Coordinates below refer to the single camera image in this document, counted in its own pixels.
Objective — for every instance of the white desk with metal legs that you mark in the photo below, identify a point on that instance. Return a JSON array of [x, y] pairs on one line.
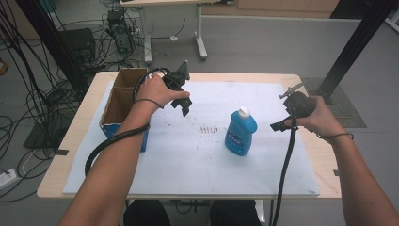
[[199, 34]]

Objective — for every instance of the person's right leg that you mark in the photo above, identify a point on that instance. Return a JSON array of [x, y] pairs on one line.
[[235, 215]]

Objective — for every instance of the grey floor mat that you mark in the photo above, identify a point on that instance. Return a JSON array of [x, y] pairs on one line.
[[348, 113]]

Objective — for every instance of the white table mat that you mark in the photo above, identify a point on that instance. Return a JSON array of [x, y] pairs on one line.
[[188, 166]]

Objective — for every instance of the person's left leg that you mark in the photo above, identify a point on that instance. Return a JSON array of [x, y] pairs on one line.
[[146, 215]]

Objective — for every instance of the person's leg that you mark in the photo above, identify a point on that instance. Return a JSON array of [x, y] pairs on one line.
[[235, 215], [146, 215]]

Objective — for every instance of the white power strip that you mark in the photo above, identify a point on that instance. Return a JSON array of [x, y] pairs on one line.
[[7, 179]]

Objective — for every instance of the light wooden table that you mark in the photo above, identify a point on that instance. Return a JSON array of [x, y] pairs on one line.
[[323, 163]]

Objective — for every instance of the person's right hand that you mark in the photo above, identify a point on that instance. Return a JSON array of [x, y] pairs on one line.
[[324, 124]]

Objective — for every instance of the blue bottle with white cap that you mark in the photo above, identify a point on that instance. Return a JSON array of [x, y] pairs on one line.
[[240, 133]]

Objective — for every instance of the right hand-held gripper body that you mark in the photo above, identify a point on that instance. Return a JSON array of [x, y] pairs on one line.
[[299, 105]]

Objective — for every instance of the black box on floor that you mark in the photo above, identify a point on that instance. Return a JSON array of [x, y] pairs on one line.
[[78, 44]]

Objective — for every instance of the person's left hand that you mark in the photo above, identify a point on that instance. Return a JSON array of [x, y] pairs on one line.
[[153, 89]]

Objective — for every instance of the black metal frame post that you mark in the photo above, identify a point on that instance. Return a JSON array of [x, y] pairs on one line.
[[354, 47], [53, 44]]

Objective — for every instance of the open cardboard box blue sides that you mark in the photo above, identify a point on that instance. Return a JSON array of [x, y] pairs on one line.
[[120, 106]]

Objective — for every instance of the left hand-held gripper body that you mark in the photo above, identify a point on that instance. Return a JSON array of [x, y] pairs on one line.
[[176, 80]]

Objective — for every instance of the dark floor mat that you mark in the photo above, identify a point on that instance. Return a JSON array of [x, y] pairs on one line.
[[44, 135]]

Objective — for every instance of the black tape strip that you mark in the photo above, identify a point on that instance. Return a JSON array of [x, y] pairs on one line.
[[336, 172], [61, 152]]

